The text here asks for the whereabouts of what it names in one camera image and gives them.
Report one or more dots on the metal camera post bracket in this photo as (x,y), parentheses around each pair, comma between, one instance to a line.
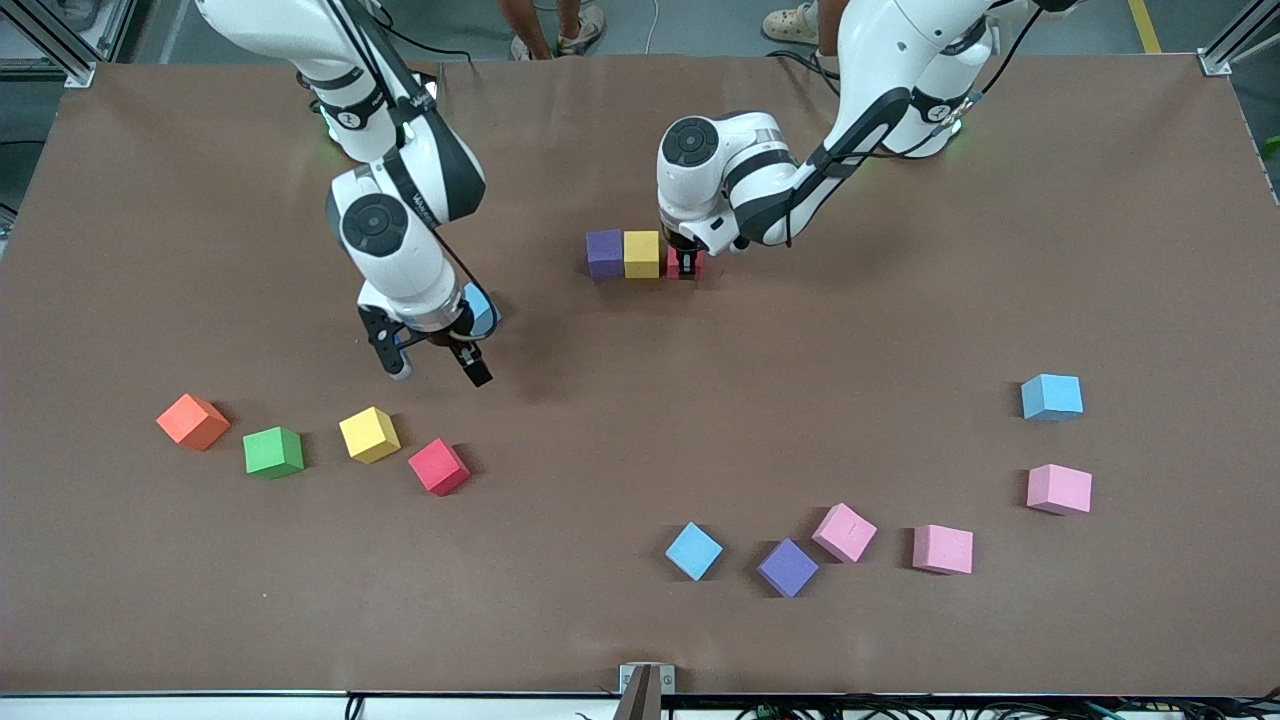
(645,680)

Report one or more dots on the orange foam block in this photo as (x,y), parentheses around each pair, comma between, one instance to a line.
(193,421)

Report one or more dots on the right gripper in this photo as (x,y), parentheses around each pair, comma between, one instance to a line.
(447,339)

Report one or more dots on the yellow foam block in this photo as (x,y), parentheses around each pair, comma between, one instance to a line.
(369,434)
(641,254)

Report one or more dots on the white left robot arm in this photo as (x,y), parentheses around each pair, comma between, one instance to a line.
(705,195)

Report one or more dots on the pink foam block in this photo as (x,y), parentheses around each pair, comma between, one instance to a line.
(844,532)
(1059,489)
(942,549)

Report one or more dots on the blue foam block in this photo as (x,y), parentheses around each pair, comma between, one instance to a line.
(693,551)
(1052,397)
(487,312)

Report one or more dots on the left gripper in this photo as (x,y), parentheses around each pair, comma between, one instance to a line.
(686,260)

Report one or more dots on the person's sandalled foot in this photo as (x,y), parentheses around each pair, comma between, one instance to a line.
(790,22)

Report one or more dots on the green foam block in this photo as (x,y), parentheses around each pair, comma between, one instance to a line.
(273,452)

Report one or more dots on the red foam block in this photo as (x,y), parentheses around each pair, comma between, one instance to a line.
(701,268)
(439,466)

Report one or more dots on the small green item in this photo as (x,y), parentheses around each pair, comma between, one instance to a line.
(1272,148)

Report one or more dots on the person's bare leg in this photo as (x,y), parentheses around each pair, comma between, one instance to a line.
(582,28)
(525,25)

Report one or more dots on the aluminium frame post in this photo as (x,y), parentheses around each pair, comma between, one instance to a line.
(70,55)
(1225,55)

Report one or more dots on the purple foam block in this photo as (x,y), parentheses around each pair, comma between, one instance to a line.
(604,252)
(787,567)

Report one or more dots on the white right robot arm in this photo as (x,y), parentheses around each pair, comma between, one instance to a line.
(400,260)

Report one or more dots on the brown table cover mat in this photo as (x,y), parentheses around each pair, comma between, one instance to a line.
(640,450)

